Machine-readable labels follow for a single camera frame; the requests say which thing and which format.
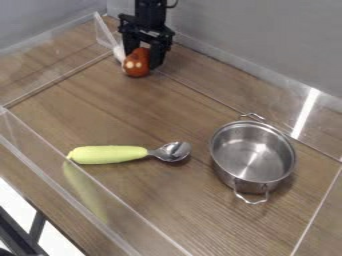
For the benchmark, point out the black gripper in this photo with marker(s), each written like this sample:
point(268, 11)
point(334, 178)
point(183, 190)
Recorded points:
point(136, 32)

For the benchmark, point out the red toy mushroom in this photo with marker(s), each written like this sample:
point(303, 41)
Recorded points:
point(135, 63)

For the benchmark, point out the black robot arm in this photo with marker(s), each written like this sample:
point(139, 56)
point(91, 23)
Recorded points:
point(151, 12)

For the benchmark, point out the clear acrylic barrier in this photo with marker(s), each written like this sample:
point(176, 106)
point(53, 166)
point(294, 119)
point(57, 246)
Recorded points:
point(65, 98)

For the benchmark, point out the yellow-handled metal scoop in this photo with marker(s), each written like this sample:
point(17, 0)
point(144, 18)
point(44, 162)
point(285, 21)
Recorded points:
point(171, 152)

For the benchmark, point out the silver pot with handles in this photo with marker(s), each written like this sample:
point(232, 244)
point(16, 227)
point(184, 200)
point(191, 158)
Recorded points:
point(252, 157)

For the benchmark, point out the black table leg frame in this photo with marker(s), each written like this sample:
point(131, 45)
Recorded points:
point(21, 242)

